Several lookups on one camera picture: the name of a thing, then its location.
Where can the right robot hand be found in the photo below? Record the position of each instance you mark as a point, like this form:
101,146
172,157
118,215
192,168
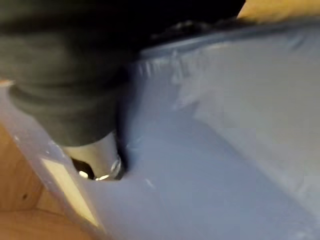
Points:
62,62

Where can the blue folder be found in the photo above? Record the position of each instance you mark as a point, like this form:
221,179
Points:
200,175

